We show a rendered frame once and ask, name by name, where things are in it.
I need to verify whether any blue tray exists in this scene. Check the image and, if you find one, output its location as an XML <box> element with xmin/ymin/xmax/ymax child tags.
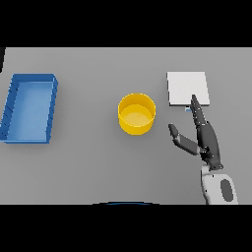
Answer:
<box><xmin>0</xmin><ymin>73</ymin><xmax>59</xmax><ymax>145</ymax></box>

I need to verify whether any yellow bowl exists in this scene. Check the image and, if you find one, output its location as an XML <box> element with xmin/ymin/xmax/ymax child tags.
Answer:
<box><xmin>117</xmin><ymin>93</ymin><xmax>157</xmax><ymax>136</ymax></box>

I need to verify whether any pale square measuring scale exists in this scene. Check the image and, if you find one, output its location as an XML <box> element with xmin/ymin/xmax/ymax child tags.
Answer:
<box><xmin>165</xmin><ymin>71</ymin><xmax>211</xmax><ymax>113</ymax></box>

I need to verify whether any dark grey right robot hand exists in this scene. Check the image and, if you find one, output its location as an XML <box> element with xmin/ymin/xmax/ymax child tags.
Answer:
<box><xmin>167</xmin><ymin>94</ymin><xmax>224</xmax><ymax>171</ymax></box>

